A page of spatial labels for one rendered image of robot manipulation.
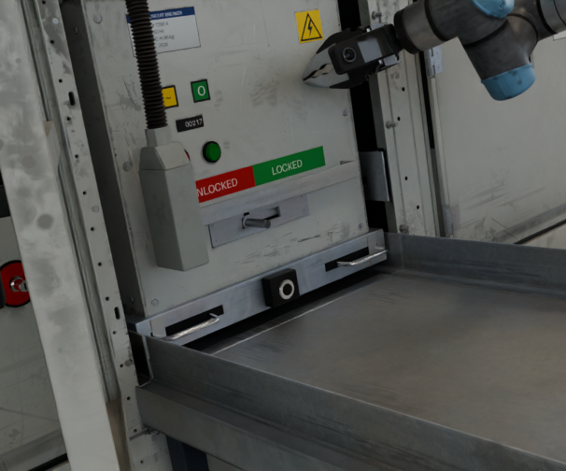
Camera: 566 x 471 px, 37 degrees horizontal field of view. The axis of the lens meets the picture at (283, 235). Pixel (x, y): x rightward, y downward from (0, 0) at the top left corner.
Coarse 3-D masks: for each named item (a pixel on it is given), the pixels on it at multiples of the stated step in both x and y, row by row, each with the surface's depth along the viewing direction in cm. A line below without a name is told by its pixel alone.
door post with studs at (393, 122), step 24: (360, 0) 151; (384, 0) 148; (384, 72) 150; (384, 96) 151; (384, 120) 151; (408, 120) 155; (384, 144) 156; (408, 144) 155; (408, 168) 156; (408, 192) 156; (408, 216) 157
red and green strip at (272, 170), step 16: (272, 160) 140; (288, 160) 142; (304, 160) 145; (320, 160) 147; (224, 176) 134; (240, 176) 136; (256, 176) 138; (272, 176) 140; (288, 176) 143; (208, 192) 132; (224, 192) 134
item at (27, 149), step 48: (0, 0) 49; (0, 48) 50; (0, 96) 50; (0, 144) 51; (48, 144) 53; (0, 192) 55; (48, 192) 52; (48, 240) 52; (0, 288) 56; (48, 288) 53; (96, 288) 116; (48, 336) 54; (96, 384) 55; (96, 432) 56
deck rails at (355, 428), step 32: (416, 256) 154; (448, 256) 148; (480, 256) 142; (512, 256) 138; (544, 256) 133; (512, 288) 136; (544, 288) 134; (160, 352) 119; (192, 352) 112; (160, 384) 121; (192, 384) 114; (224, 384) 108; (256, 384) 103; (288, 384) 98; (256, 416) 105; (288, 416) 100; (320, 416) 95; (352, 416) 90; (384, 416) 87; (352, 448) 92; (384, 448) 88; (416, 448) 84; (448, 448) 81; (480, 448) 78; (512, 448) 75
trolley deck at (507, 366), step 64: (320, 320) 137; (384, 320) 132; (448, 320) 128; (512, 320) 124; (320, 384) 112; (384, 384) 109; (448, 384) 106; (512, 384) 103; (256, 448) 101; (320, 448) 95
